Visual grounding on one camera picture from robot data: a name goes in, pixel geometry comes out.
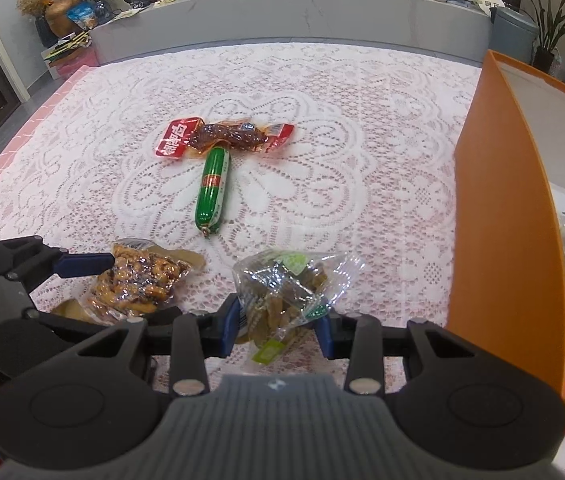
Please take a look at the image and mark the red dark meat packet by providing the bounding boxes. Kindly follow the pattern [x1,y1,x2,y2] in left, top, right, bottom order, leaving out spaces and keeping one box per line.
[155,116,296,160]

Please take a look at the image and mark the grey waste bin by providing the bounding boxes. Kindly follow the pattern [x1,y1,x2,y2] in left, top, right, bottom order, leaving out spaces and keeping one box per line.
[490,6,539,64]

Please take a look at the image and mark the clear pickled vegetable packet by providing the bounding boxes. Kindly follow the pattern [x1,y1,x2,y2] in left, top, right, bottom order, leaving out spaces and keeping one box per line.
[232,248,367,365]

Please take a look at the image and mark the orange cardboard box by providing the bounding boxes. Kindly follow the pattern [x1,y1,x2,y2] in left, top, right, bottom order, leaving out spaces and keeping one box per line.
[445,49,565,442]

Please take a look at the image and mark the yellow green papers pile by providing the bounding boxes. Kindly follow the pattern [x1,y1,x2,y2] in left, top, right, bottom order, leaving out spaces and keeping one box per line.
[41,30,92,62]

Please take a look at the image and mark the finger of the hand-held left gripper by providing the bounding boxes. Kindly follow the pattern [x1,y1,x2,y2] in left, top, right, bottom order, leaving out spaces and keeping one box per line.
[0,236,116,286]
[22,307,119,342]

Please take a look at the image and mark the pink tablecloth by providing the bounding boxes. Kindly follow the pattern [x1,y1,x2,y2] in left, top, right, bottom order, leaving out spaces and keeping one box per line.
[0,66,94,211]

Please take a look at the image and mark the long grey counter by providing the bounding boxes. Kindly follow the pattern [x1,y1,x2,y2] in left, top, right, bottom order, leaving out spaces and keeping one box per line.
[90,0,494,69]

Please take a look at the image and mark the brown snack packet gold edge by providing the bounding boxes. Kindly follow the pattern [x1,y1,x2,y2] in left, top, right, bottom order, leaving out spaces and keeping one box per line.
[51,237,207,329]

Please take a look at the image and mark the blue snack bag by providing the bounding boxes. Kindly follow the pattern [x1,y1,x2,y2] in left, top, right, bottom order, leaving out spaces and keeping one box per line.
[66,2,99,29]

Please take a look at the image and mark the pink storage box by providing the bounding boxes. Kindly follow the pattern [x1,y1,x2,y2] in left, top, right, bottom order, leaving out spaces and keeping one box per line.
[51,47,98,81]

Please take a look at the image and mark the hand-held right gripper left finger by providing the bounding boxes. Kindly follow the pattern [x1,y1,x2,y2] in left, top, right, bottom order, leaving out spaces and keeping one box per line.
[75,294,242,397]

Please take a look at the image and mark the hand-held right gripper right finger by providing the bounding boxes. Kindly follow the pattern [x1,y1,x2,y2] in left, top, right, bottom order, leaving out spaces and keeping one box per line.
[313,309,471,395]

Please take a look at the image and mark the white lace tablecloth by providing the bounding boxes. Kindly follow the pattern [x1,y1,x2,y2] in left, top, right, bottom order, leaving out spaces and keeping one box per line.
[0,42,484,397]

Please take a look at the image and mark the loose papers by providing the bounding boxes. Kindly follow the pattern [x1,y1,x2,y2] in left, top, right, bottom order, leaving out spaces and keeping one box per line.
[111,6,146,22]

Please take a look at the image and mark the brown round vase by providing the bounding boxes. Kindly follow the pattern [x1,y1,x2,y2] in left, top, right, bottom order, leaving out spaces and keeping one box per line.
[44,0,83,37]

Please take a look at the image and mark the green sausage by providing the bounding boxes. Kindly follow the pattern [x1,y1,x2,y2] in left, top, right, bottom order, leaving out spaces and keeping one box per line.
[194,146,232,239]

